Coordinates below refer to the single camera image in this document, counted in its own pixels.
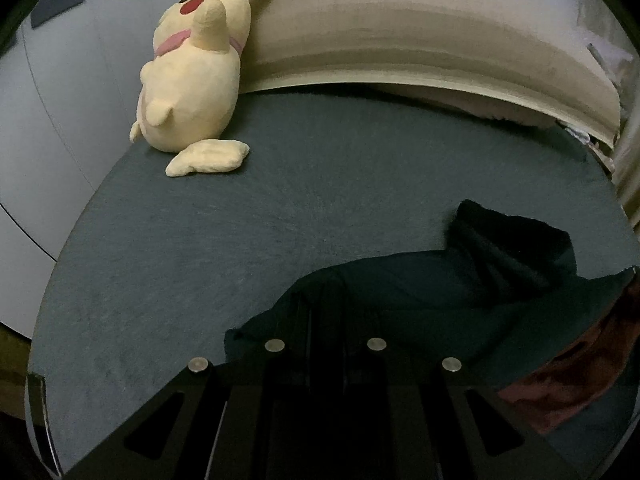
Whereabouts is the beige pillow under mat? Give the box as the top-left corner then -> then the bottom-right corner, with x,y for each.
378,84 -> 556,129

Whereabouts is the grey bed sheet mattress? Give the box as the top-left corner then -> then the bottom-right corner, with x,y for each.
29,93 -> 639,470

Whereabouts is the beige pleated curtain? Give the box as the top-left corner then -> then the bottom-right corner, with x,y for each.
612,102 -> 640,236

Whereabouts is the cardboard box by bed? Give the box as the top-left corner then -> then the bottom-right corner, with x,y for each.
0,324 -> 32,420

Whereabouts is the pile of clothes and bags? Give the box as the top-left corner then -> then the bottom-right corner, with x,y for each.
577,0 -> 639,160

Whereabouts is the dark navy puffer jacket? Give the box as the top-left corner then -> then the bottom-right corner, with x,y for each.
221,198 -> 640,441

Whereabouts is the yellow Pikachu plush toy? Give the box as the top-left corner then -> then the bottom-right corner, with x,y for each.
129,0 -> 252,178

